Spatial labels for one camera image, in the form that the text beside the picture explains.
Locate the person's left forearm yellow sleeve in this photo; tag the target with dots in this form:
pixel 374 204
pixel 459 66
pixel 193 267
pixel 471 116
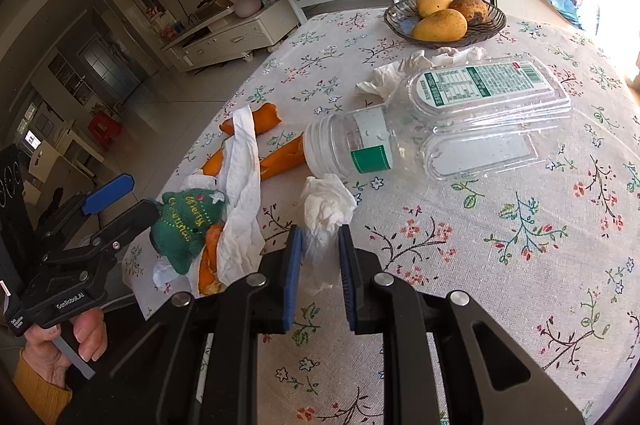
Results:
pixel 40 397

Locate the clear plastic bottle green label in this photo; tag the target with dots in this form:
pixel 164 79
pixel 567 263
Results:
pixel 345 145

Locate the bread rolls on plate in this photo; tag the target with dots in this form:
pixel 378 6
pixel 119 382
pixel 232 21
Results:
pixel 440 26

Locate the brown spotted mango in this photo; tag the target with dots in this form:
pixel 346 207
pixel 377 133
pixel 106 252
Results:
pixel 470 7

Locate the white tissue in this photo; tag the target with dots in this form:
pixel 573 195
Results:
pixel 325 210
pixel 387 77
pixel 460 54

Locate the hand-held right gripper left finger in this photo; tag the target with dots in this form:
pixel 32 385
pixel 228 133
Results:
pixel 291 280

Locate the yellow mango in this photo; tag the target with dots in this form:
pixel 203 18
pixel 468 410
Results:
pixel 432 2

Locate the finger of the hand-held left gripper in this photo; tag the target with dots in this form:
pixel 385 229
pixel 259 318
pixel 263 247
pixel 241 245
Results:
pixel 135 220
pixel 107 194

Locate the floral tablecloth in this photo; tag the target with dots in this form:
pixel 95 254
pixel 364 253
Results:
pixel 450 255

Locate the red plastic stool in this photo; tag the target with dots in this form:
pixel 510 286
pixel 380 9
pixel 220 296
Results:
pixel 105 130

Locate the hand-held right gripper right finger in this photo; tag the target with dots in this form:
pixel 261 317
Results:
pixel 347 280

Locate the person's left hand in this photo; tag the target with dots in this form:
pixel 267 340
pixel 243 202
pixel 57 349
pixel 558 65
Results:
pixel 90 335

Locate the glass fruit bowl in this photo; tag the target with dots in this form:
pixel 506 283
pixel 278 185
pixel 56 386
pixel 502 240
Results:
pixel 400 30

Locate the white television cabinet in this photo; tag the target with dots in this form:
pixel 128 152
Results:
pixel 235 35

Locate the green felt christmas tree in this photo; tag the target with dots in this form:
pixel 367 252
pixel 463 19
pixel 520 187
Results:
pixel 182 230

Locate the orange peel piece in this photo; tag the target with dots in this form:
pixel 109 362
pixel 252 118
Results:
pixel 282 157
pixel 210 275
pixel 217 162

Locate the orange carrot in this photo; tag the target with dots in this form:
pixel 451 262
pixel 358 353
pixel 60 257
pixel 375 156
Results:
pixel 265 115

